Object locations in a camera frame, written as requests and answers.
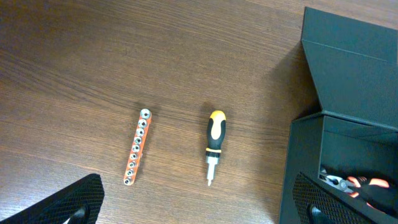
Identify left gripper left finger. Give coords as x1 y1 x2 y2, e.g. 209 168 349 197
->
1 174 104 224

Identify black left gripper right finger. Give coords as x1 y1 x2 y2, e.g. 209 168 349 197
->
292 173 397 223

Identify orange black long-nose pliers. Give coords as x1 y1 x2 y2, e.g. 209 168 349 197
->
319 167 397 217

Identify yellow black stubby screwdriver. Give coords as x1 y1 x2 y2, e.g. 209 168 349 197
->
205 110 226 186

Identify black open box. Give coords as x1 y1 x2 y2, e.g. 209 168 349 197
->
279 7 397 223

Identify orange socket bit rail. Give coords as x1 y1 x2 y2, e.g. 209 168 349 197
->
123 108 152 185

